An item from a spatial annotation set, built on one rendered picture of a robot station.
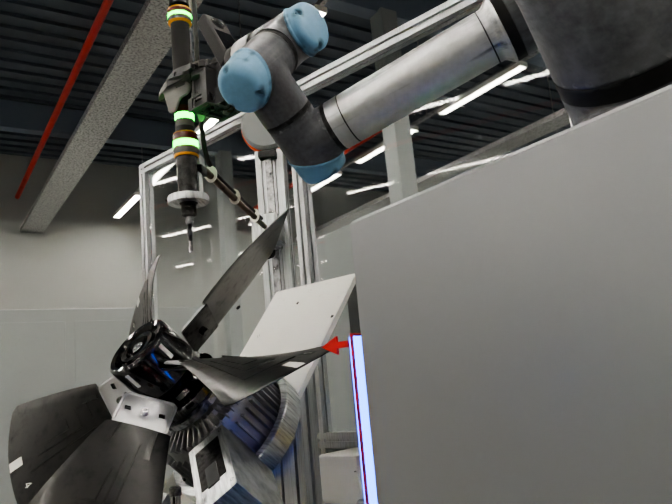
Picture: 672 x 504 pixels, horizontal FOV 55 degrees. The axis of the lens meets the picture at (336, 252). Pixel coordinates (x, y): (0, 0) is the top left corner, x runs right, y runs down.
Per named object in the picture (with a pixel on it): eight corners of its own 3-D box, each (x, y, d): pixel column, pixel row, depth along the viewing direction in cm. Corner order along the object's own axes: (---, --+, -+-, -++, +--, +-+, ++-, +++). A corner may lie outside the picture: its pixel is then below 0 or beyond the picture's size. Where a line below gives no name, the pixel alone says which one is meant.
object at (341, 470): (355, 490, 166) (351, 445, 168) (406, 492, 156) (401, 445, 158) (308, 503, 154) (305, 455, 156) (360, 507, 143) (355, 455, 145)
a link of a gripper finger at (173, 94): (147, 118, 113) (186, 103, 109) (146, 87, 114) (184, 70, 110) (161, 123, 116) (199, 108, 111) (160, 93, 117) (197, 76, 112)
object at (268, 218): (262, 251, 179) (260, 221, 181) (287, 248, 178) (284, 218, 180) (252, 244, 169) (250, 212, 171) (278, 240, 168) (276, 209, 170)
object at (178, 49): (179, 138, 116) (174, 31, 120) (198, 135, 115) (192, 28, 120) (172, 131, 113) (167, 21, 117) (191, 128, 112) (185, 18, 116)
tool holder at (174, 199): (180, 213, 117) (178, 162, 119) (218, 208, 116) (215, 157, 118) (160, 200, 108) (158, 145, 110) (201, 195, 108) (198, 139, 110)
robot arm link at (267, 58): (288, 126, 88) (321, 86, 96) (239, 54, 84) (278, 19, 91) (249, 142, 93) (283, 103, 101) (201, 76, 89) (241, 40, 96)
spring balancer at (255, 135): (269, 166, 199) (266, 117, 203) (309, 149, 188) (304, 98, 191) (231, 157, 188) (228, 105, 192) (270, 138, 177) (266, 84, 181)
